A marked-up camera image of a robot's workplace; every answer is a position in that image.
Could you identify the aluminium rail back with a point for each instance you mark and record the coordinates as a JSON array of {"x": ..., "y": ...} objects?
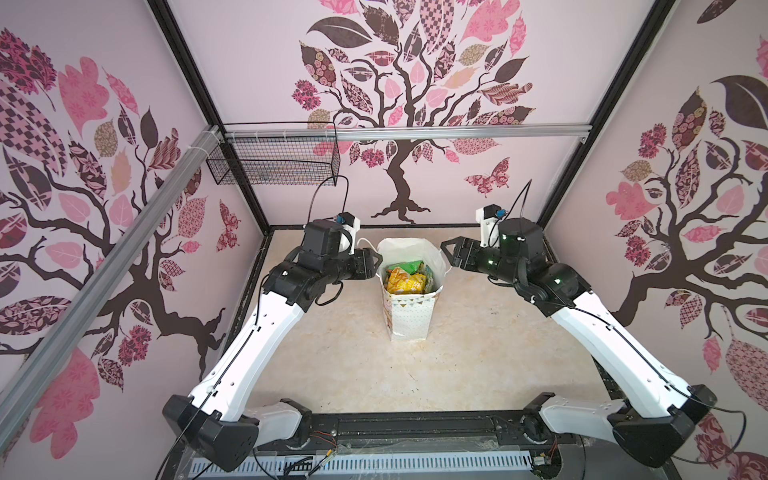
[{"x": 432, "y": 132}]

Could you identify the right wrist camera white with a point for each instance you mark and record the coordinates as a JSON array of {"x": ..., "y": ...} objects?
[{"x": 488, "y": 218}]

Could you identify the aluminium rail left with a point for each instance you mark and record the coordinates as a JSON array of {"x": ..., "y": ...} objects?
[{"x": 29, "y": 383}]

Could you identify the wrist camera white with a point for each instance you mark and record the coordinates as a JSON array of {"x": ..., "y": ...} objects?
[
  {"x": 488, "y": 218},
  {"x": 350, "y": 226}
]

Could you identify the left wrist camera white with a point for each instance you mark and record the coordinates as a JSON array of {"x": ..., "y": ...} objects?
[{"x": 350, "y": 226}]

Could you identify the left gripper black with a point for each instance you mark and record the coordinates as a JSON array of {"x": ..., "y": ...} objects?
[{"x": 364, "y": 267}]

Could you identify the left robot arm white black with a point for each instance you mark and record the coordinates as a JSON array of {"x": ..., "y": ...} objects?
[{"x": 287, "y": 293}]

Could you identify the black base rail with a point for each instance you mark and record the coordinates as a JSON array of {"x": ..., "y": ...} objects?
[{"x": 420, "y": 429}]

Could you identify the green yellow candy bag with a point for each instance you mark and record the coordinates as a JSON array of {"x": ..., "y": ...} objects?
[{"x": 429, "y": 283}]

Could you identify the white slotted cable duct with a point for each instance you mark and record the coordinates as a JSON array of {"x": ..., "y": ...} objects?
[{"x": 389, "y": 465}]

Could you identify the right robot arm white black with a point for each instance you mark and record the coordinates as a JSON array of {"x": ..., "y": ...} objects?
[{"x": 659, "y": 410}]

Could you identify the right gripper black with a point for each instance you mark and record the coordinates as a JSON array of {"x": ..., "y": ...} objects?
[{"x": 466, "y": 253}]

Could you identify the black wire basket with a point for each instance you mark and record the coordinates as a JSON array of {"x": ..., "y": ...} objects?
[{"x": 295, "y": 153}]

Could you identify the green snack bag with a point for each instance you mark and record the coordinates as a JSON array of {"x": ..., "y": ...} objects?
[{"x": 410, "y": 267}]

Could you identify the yellow snack bag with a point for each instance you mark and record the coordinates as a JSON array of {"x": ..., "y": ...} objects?
[{"x": 400, "y": 282}]

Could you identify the white patterned paper bag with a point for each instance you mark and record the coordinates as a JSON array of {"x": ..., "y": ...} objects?
[{"x": 408, "y": 317}]

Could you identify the aluminium rail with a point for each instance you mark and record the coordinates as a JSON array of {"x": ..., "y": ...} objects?
[
  {"x": 29, "y": 383},
  {"x": 432, "y": 132}
]

